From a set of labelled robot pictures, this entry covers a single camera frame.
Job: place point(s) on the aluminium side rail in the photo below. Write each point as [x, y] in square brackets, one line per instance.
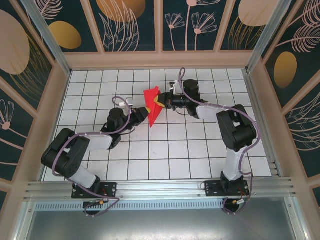
[262, 127]

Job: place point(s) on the grey metal sheet panel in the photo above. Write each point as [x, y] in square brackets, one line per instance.
[160, 225]

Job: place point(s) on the aluminium corner post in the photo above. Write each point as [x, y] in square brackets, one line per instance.
[265, 32]
[50, 42]

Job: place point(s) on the red cloth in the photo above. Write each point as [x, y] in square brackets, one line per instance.
[150, 97]

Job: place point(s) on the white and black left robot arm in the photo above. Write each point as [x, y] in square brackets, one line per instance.
[72, 165]

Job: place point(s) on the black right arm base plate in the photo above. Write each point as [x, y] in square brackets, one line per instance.
[212, 188]

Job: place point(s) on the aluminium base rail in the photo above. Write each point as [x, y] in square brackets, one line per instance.
[160, 190]

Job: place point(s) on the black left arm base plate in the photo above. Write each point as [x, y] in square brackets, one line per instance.
[110, 190]

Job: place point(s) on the small circuit board yellow connector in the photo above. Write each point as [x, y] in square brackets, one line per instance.
[95, 203]
[240, 201]

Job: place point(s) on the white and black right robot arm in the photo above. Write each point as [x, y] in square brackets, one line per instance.
[237, 132]

